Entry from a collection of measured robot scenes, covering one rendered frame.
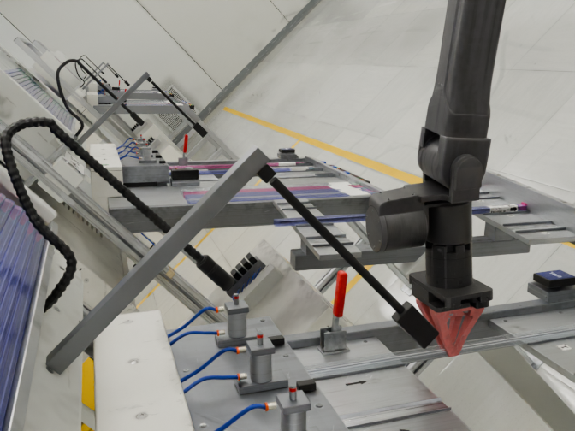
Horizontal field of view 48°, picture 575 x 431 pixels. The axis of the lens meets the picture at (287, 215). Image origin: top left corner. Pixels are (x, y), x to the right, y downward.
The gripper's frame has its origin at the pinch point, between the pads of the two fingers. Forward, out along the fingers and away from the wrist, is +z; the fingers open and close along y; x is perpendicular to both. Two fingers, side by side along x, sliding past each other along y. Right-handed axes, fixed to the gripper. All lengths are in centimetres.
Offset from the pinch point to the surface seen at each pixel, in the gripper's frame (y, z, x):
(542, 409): -38, 39, 44
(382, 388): 5.6, 0.4, -12.1
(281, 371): 10.6, -6.9, -25.2
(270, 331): -1.0, -6.3, -23.3
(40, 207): -8, -23, -47
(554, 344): 1.8, 1.6, 14.6
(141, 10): -747, -104, 23
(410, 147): -252, 14, 120
